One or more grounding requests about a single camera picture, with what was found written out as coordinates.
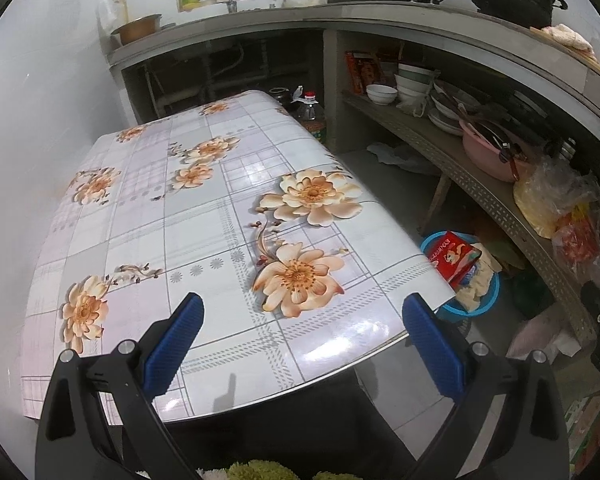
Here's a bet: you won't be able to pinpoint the pale plastic bag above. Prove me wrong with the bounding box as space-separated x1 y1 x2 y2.
505 305 583 361

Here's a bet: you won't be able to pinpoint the green fluffy garment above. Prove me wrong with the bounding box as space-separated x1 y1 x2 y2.
197 459 356 480

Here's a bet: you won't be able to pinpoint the stack of bowls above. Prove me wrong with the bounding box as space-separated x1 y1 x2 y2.
396 63 436 106

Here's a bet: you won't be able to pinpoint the white rag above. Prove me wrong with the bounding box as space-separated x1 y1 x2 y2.
367 141 441 173

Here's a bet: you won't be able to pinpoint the person's black pants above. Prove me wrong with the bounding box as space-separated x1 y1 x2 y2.
165 375 416 480

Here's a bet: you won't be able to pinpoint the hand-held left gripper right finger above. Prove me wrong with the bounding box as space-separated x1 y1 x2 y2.
401 293 572 480

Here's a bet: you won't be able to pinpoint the yellow-filled plastic bag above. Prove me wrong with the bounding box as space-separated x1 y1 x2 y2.
512 157 600 238

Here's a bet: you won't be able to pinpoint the red cartoon snack bag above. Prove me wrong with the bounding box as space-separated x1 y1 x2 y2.
426 231 483 288

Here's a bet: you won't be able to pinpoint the copper basin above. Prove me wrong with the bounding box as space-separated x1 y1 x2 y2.
111 14 163 46

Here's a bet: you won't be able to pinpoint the stack of plates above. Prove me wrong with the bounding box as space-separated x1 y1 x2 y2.
427 82 481 136

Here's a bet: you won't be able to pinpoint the pink basin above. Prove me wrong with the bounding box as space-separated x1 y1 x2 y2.
459 119 531 183

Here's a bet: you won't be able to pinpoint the blue plastic basket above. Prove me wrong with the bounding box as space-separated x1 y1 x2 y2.
420 231 501 322

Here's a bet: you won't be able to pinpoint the concrete kitchen counter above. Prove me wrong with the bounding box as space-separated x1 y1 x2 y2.
105 2 600 161

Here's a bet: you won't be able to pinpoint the hanging white plastic bag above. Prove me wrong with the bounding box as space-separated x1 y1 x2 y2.
96 0 118 31

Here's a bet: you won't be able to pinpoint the green cardboard box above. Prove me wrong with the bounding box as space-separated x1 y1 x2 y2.
567 392 600 466

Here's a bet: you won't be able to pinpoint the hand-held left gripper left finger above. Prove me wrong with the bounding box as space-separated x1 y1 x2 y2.
35 291 205 480

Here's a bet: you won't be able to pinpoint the red-handled utensil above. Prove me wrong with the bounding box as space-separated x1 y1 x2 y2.
497 142 526 181

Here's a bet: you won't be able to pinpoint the cooking oil bottle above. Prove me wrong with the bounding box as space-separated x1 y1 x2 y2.
290 85 327 142

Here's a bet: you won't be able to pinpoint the white bowl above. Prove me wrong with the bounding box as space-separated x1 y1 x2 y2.
366 85 398 106

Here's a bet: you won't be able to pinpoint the floral tablecloth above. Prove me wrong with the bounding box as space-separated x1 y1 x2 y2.
22 90 456 423

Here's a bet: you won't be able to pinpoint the red-filled plastic bag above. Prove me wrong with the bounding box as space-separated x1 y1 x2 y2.
552 200 600 266

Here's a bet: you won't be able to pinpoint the orange box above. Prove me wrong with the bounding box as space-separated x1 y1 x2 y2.
345 50 381 96

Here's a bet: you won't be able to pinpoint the beige dishcloth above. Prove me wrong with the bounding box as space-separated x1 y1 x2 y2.
530 22 596 58

